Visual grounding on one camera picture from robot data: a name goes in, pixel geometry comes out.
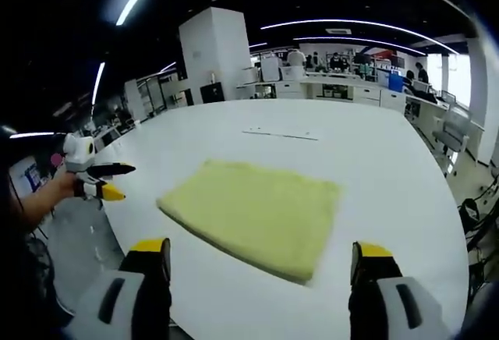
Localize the black cabinet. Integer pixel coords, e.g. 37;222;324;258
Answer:
200;82;225;104

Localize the white box machine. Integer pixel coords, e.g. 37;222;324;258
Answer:
260;55;281;82

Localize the long white drawer counter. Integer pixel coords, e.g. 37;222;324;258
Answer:
235;74;449;117

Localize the person's dark clothing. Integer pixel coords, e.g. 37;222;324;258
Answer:
0;175;58;329

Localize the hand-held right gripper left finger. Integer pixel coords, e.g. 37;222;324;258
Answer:
64;237;172;340

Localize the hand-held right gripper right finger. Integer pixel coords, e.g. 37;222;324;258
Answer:
348;241;453;340

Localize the person's left hand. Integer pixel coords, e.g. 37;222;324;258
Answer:
50;170;85;200

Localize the white template sheet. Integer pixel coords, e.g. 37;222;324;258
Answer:
241;124;320;142

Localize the yellow blue black garment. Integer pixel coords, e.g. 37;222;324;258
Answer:
155;158;344;285

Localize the long curved ceiling light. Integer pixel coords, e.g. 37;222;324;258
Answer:
260;19;449;47

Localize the black bag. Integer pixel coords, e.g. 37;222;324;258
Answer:
458;197;483;236

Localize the short curved ceiling light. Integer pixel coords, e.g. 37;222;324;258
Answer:
292;36;426;55

